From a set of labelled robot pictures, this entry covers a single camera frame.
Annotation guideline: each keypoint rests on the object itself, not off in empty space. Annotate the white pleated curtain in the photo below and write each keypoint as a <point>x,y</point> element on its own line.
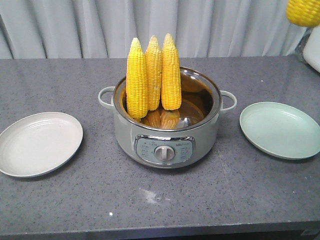
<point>75,29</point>

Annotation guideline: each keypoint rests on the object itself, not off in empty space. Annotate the green electric cooking pot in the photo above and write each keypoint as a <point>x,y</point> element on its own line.
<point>171,139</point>

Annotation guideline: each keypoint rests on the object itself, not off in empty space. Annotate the cream white plate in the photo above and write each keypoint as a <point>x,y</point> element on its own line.
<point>39,144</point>

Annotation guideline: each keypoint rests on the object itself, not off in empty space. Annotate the yellow corn cob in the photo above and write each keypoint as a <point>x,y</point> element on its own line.
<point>136,81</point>
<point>171,93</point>
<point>304,13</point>

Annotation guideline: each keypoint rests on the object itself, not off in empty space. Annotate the white soy milk blender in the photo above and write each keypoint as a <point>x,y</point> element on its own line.
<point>308,49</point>

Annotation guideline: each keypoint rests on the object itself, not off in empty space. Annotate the light green plate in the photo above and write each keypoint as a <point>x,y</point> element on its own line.
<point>280,130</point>

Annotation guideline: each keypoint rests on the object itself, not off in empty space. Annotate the grey stone countertop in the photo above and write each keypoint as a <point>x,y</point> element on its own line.
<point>103,194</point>

